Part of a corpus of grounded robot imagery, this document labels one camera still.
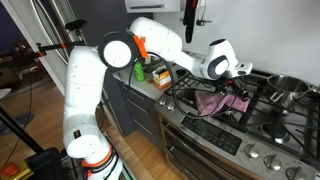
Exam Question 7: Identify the silver pot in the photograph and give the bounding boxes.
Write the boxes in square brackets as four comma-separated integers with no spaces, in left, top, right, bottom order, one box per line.
[264,75,319,108]

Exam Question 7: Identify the red emergency stop button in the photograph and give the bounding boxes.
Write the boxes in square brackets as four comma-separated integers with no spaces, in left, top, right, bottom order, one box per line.
[0,162,19,176]

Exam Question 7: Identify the garlic bulbs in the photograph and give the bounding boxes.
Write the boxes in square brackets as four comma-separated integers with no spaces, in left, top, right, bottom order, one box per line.
[143,56,158,66]

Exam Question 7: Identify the orange green carton box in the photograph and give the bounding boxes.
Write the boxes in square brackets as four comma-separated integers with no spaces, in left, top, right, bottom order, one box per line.
[152,66,171,90]

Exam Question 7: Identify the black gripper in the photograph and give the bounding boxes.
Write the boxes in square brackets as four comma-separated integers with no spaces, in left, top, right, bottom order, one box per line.
[224,78,249,101]

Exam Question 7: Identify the stainless steel gas stove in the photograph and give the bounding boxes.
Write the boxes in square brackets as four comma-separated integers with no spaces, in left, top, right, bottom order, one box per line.
[155,65,320,180]

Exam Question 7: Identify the green plastic bottle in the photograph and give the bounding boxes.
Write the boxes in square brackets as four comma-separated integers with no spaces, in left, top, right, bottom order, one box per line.
[134,62,145,82]

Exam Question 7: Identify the black camera tripod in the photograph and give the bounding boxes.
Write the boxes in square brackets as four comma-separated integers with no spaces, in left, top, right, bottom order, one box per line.
[36,19,87,57]

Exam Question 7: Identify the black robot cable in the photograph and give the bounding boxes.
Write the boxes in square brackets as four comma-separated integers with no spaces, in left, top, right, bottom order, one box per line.
[127,51,241,118]

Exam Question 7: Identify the purple cloth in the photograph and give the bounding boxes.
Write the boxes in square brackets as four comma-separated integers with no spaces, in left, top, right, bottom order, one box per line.
[195,91,249,115]

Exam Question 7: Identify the black oven mitt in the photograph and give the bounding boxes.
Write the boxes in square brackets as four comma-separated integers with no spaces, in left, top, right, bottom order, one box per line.
[183,0,198,43]

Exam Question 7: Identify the hanging metal ladle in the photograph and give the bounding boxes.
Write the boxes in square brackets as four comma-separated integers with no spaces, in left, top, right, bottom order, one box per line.
[196,0,211,26]

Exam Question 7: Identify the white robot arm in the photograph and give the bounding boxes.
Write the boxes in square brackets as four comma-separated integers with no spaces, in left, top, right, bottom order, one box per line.
[63,17,253,180]

